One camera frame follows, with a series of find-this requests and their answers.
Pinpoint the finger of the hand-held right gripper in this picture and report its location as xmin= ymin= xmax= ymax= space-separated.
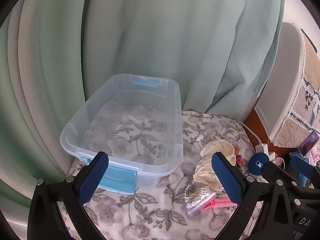
xmin=261 ymin=160 xmax=300 ymax=188
xmin=290 ymin=156 xmax=320 ymax=188

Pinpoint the pale green curtain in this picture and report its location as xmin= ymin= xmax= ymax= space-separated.
xmin=0 ymin=0 xmax=287 ymax=230

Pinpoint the pink dog figure toy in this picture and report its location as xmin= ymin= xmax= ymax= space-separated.
xmin=234 ymin=147 xmax=247 ymax=168

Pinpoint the navy blue cap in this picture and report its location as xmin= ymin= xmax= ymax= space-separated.
xmin=249 ymin=152 xmax=272 ymax=177

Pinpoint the clear plastic storage container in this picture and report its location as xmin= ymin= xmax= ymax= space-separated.
xmin=60 ymin=73 xmax=184 ymax=195

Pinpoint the white plug adapter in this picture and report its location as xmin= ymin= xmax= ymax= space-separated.
xmin=268 ymin=152 xmax=284 ymax=164

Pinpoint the grey floral blanket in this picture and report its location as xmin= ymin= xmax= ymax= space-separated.
xmin=60 ymin=105 xmax=265 ymax=240

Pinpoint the pink hair clip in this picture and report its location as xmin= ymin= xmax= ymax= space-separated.
xmin=204 ymin=199 xmax=238 ymax=211

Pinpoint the cream lace cloth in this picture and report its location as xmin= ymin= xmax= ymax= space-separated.
xmin=193 ymin=140 xmax=237 ymax=195

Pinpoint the clear zip bag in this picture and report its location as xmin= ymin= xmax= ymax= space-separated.
xmin=184 ymin=181 xmax=218 ymax=215

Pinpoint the small white dropper bottle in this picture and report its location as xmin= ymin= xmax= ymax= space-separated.
xmin=195 ymin=131 xmax=209 ymax=142

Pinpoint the white power strip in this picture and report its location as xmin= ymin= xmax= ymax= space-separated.
xmin=255 ymin=143 xmax=269 ymax=155

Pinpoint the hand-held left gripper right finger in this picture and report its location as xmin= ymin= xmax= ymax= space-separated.
xmin=211 ymin=151 xmax=294 ymax=240

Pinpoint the beige quilted cover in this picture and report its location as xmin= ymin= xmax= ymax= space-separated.
xmin=271 ymin=29 xmax=320 ymax=148

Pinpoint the smartphone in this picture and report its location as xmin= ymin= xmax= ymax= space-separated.
xmin=297 ymin=130 xmax=320 ymax=157

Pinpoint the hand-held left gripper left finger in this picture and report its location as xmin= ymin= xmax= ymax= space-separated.
xmin=27 ymin=151 xmax=109 ymax=240

